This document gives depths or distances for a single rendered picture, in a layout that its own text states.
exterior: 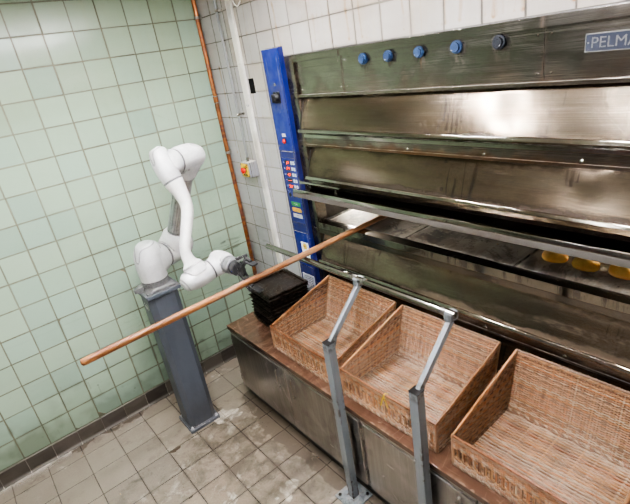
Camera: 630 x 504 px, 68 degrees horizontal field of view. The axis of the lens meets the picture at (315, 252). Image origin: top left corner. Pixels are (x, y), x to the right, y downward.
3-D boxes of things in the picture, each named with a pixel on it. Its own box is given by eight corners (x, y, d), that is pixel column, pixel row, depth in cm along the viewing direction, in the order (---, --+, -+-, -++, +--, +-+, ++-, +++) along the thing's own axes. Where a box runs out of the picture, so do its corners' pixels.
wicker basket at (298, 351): (334, 311, 296) (328, 273, 285) (402, 344, 254) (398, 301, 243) (272, 347, 270) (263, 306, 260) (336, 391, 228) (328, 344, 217)
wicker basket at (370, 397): (405, 346, 252) (401, 302, 242) (503, 391, 211) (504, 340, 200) (340, 394, 226) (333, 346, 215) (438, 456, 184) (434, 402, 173)
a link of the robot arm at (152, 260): (134, 282, 267) (121, 247, 258) (157, 268, 281) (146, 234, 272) (153, 285, 259) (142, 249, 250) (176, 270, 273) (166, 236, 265)
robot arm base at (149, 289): (130, 290, 271) (127, 282, 269) (165, 276, 283) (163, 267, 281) (140, 300, 258) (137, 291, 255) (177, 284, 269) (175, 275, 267)
